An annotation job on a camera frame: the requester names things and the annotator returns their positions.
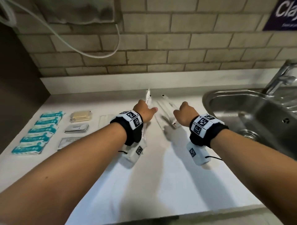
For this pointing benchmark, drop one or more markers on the clear plastic sachet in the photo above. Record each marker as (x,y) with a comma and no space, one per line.
(148,96)

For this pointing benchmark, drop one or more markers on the person's right forearm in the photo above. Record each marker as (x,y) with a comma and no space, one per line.
(255,171)

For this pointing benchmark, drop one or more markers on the person's left forearm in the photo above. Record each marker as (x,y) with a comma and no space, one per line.
(62,171)

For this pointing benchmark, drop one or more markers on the stack of grey sachets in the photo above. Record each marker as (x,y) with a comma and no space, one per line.
(77,128)

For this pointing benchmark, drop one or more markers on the clear plastic cutlery packet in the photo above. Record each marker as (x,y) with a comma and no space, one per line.
(166,111)

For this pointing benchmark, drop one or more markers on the teal tissue packet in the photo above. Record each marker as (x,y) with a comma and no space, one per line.
(43,129)
(29,147)
(36,137)
(52,115)
(47,121)

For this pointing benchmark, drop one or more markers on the grey wall box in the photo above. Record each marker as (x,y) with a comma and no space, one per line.
(78,10)

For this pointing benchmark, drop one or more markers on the stainless steel sink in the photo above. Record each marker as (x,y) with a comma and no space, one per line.
(246,111)

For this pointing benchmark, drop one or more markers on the stack of yellow sachets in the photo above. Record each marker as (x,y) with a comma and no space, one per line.
(80,116)

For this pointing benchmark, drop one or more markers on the person's left thumb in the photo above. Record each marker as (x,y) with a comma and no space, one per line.
(153,111)

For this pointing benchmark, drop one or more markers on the black wristband with marker tags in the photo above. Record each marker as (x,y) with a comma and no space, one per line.
(131,127)
(204,129)

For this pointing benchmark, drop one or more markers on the chrome faucet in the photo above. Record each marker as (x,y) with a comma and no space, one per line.
(280,77)

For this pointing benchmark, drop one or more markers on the person's left hand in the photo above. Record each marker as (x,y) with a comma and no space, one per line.
(141,111)

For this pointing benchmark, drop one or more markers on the person's right hand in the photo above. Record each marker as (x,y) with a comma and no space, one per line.
(185,114)

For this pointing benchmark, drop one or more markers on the purple wall sign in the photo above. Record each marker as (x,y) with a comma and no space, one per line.
(283,14)

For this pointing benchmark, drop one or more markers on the white grey sachet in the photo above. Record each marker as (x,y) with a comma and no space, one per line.
(68,143)

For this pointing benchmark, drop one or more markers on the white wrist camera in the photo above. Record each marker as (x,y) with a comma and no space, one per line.
(134,154)
(197,154)

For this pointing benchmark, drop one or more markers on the flat clear plastic packet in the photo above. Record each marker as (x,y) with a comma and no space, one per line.
(105,120)

